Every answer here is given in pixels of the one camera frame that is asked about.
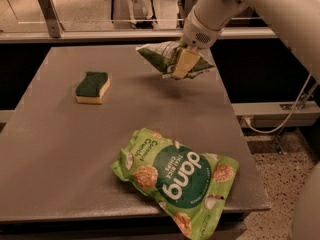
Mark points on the glass barrier panel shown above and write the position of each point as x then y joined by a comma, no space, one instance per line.
25,16

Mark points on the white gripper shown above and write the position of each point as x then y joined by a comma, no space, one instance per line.
197,34

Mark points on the left metal rail bracket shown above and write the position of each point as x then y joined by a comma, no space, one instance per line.
51,18

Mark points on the green rice chip bag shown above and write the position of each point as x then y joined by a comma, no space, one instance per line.
191,188

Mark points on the green jalapeno chip bag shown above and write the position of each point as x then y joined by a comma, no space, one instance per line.
164,57

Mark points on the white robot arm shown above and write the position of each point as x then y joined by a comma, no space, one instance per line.
295,22

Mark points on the green yellow sponge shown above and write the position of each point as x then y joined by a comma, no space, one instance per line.
92,88

